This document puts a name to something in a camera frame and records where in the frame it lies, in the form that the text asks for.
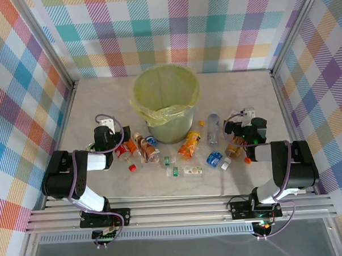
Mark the clear bottle green white label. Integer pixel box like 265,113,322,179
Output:
165,164,205,180

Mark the aluminium frame post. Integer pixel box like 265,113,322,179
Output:
267,0,327,76
11,0,80,95

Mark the plaid pastel fabric panel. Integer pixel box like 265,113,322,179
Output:
270,0,342,256
28,0,311,81
0,0,81,256

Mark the translucent green plastic bin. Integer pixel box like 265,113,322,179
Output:
128,63,204,146

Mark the brown label plastic bottle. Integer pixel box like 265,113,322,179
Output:
132,130,159,165

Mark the blue label plastic bottle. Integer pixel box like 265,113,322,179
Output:
205,149,233,172
145,135,159,148

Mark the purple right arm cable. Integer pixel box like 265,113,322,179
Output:
222,108,297,241

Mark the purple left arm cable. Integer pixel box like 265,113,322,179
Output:
64,113,130,248

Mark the yellow plastic bin liner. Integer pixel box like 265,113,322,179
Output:
128,63,202,128

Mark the aluminium side rail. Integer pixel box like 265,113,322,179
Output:
37,80,85,210
270,67,322,195

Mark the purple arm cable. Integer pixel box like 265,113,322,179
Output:
222,108,297,241
64,113,130,248

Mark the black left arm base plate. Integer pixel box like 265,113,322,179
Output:
79,207,132,229

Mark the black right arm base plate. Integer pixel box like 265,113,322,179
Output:
229,199,283,220

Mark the amber plastic bottle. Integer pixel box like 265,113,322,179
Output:
223,134,244,160

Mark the red label plastic bottle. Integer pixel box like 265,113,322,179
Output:
114,143,133,163

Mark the tall clear water bottle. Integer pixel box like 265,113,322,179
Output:
205,112,221,147

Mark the small green label bottle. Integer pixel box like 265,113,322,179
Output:
163,155,178,167

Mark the aluminium mounting rail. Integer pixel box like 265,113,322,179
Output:
23,187,337,234

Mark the orange label juice bottle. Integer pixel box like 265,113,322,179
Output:
176,130,203,162

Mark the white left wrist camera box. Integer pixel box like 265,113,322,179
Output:
99,117,115,135

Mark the slotted metal strip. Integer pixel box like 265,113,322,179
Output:
39,225,256,244

